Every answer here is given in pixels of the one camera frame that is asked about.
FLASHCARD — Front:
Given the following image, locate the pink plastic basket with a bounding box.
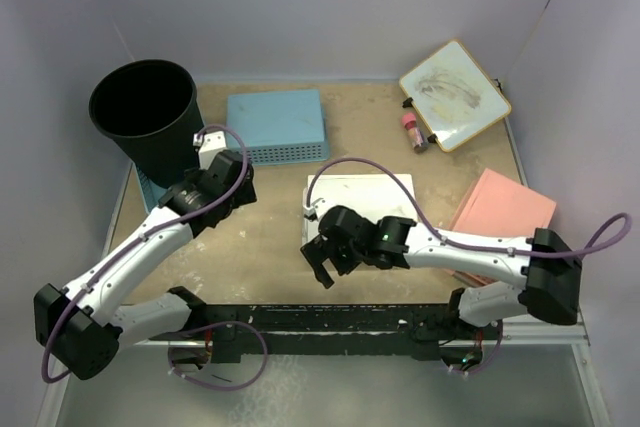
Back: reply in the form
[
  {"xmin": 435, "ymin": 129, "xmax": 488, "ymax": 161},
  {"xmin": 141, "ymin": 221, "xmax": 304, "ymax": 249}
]
[{"xmin": 439, "ymin": 168, "xmax": 558, "ymax": 288}]

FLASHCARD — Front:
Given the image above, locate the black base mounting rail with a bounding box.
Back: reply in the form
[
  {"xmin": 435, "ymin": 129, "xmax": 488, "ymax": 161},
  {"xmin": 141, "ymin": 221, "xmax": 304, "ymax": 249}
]
[{"xmin": 153, "ymin": 304, "xmax": 502, "ymax": 363}]

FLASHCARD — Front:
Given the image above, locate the white plastic basket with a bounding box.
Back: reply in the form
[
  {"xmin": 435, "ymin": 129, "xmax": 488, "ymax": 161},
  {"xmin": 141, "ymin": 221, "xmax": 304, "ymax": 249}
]
[{"xmin": 311, "ymin": 174, "xmax": 418, "ymax": 222}]

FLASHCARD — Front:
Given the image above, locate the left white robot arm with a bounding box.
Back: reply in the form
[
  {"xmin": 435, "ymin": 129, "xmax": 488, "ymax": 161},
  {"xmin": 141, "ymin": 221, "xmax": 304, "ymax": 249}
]
[{"xmin": 34, "ymin": 150, "xmax": 257, "ymax": 380}]

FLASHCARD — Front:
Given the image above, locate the blue basket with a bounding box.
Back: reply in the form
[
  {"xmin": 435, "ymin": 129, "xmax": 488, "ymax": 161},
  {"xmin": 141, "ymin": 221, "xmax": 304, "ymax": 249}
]
[
  {"xmin": 226, "ymin": 89, "xmax": 330, "ymax": 165},
  {"xmin": 133, "ymin": 164, "xmax": 167, "ymax": 214}
]

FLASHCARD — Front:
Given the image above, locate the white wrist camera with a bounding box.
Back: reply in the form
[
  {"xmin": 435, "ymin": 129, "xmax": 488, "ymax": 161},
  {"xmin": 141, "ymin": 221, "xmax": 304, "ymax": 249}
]
[
  {"xmin": 193, "ymin": 130, "xmax": 227, "ymax": 170},
  {"xmin": 303, "ymin": 198, "xmax": 325, "ymax": 222}
]

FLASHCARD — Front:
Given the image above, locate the pink capped small bottle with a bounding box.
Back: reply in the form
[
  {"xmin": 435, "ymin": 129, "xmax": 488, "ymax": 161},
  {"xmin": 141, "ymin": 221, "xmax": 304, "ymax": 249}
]
[{"xmin": 401, "ymin": 112, "xmax": 428, "ymax": 153}]

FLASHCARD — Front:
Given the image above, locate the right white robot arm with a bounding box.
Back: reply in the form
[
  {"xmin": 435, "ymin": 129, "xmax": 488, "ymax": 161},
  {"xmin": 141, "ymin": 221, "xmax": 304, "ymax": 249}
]
[{"xmin": 300, "ymin": 203, "xmax": 582, "ymax": 338}]

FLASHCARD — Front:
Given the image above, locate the small whiteboard with wooden frame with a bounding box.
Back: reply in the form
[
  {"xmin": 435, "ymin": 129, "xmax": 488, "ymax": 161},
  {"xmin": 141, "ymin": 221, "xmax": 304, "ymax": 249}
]
[{"xmin": 399, "ymin": 39, "xmax": 512, "ymax": 153}]

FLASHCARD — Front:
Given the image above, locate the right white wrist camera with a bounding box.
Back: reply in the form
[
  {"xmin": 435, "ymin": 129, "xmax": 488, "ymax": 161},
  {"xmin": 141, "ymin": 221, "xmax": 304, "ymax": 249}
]
[{"xmin": 303, "ymin": 198, "xmax": 325, "ymax": 222}]

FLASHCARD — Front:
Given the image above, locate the large black plastic bucket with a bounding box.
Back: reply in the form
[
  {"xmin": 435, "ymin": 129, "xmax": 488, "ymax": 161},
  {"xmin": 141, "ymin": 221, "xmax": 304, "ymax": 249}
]
[{"xmin": 89, "ymin": 59, "xmax": 204, "ymax": 188}]

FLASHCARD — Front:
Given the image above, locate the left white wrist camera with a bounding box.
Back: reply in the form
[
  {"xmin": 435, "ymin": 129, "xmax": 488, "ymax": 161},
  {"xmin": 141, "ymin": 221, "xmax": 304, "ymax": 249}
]
[{"xmin": 193, "ymin": 130, "xmax": 227, "ymax": 170}]

